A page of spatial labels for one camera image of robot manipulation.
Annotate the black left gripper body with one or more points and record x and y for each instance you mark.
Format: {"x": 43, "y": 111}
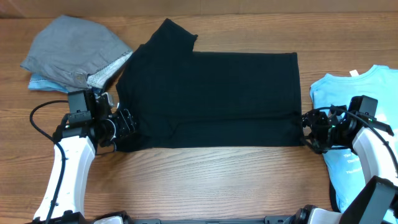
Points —
{"x": 124, "y": 124}

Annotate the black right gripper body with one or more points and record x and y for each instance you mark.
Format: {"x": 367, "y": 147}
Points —
{"x": 324, "y": 134}

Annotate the black t-shirt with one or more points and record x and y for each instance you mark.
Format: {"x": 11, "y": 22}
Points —
{"x": 182, "y": 98}

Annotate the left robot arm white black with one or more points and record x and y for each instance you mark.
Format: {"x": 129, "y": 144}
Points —
{"x": 90, "y": 123}

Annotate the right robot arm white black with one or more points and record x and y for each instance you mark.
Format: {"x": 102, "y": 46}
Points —
{"x": 354, "y": 127}

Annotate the folded grey shorts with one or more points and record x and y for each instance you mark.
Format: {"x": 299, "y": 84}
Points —
{"x": 73, "y": 45}

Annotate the folded light blue garment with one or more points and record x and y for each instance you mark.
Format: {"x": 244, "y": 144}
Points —
{"x": 67, "y": 83}

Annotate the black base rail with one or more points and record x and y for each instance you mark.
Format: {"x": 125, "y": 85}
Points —
{"x": 124, "y": 218}

